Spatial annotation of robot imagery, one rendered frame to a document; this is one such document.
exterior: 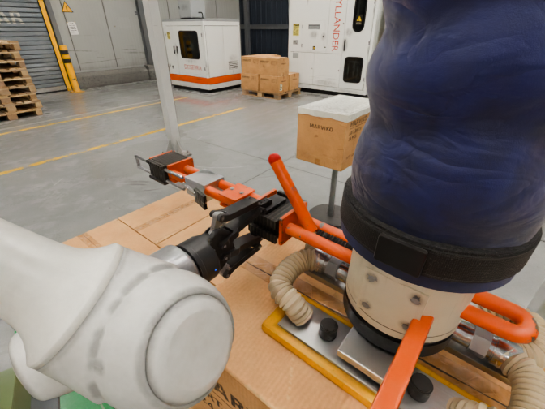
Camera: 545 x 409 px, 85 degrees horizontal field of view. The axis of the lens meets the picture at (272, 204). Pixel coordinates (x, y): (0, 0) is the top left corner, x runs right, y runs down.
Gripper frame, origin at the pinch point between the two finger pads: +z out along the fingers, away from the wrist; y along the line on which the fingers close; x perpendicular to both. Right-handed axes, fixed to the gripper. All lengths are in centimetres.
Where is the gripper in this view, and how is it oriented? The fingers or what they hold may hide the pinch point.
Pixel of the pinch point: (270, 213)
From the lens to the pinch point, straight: 59.2
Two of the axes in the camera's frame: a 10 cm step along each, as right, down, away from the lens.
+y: -0.1, 8.6, 5.1
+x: 7.8, 3.2, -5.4
